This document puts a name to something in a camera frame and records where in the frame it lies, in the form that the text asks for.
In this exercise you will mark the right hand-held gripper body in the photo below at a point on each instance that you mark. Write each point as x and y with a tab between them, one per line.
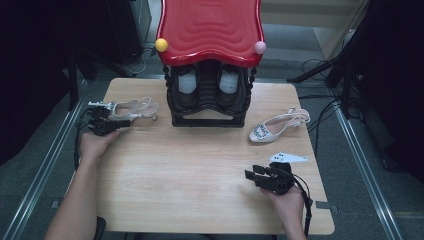
280	180

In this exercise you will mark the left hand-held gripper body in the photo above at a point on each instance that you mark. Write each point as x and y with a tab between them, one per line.
101	123

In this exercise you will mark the white heeled shoe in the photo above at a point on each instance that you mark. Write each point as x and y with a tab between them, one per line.
133	111
273	131

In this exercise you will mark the black leather shoe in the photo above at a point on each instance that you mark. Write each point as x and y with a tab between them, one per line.
187	83
228	83

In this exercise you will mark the red and black shoe rack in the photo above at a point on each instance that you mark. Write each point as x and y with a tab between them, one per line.
210	30

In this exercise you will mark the person's left hand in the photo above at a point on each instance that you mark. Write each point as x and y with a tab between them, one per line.
95	145

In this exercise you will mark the person's right hand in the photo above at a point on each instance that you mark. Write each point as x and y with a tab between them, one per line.
291	210

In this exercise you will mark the black metal stand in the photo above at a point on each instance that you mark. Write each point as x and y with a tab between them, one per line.
71	83

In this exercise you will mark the grey tape strip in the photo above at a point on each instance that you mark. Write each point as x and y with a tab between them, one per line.
55	204
328	206

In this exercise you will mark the dark curtain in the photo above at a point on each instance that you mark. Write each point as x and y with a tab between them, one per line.
26	66
400	83

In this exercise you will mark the black cabinet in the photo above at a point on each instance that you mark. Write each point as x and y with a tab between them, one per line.
126	26

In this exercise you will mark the black tripod stand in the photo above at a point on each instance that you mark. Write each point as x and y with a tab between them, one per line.
346	86

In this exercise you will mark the metal floor rail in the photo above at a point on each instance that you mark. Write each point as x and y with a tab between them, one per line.
46	166
380	200

